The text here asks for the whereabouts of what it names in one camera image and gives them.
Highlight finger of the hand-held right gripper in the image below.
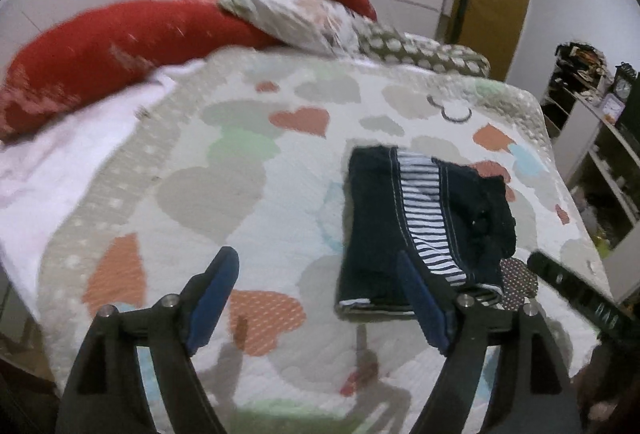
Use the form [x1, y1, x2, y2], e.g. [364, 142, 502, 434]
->
[527, 250, 624, 343]

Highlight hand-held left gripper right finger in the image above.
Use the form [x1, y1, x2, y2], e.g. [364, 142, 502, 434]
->
[397, 250, 584, 434]

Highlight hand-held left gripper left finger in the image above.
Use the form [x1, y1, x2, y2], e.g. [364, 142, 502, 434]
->
[55, 245, 241, 434]

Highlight navy striped pants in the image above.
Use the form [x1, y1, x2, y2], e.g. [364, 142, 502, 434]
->
[336, 145, 519, 318]

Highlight heart patterned quilt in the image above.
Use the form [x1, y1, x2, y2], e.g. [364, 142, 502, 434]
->
[37, 47, 617, 434]

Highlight white television cabinet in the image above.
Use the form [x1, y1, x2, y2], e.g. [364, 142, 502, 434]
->
[552, 93, 640, 306]

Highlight white bed sheet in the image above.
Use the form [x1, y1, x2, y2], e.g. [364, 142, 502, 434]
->
[0, 59, 207, 286]

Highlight dark mantel clock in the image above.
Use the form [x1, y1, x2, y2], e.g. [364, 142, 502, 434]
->
[612, 62, 639, 104]

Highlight brown dotted pillow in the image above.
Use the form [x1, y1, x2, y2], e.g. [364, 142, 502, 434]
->
[352, 21, 491, 78]

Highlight floral pillow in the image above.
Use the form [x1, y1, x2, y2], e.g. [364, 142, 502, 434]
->
[218, 0, 372, 58]

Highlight purple picture frame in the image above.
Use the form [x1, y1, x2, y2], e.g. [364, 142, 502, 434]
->
[599, 94, 624, 125]

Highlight dark ring bracelet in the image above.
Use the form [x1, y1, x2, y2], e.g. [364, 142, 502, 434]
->
[439, 104, 474, 123]

